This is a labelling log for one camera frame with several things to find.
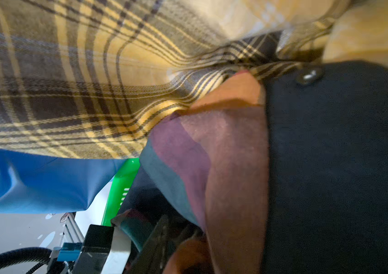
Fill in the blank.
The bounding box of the yellow plaid shirt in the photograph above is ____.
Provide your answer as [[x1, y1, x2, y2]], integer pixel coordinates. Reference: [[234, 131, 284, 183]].
[[0, 1, 388, 159]]

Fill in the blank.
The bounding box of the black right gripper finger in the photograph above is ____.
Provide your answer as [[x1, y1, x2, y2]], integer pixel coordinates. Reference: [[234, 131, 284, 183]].
[[128, 215, 170, 274]]

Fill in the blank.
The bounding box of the green plastic mesh basket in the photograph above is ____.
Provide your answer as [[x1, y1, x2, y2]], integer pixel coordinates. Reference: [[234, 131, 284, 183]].
[[101, 158, 140, 227]]

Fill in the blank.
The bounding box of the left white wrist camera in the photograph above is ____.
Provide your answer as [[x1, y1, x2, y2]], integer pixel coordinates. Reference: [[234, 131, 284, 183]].
[[48, 224, 132, 274]]

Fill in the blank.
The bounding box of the dark multicolour plaid shirt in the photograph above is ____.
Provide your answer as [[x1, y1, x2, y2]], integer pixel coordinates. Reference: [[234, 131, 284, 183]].
[[111, 61, 388, 274]]

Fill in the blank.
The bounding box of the light blue shirt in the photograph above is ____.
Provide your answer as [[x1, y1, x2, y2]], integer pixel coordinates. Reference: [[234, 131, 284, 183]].
[[0, 150, 124, 214]]

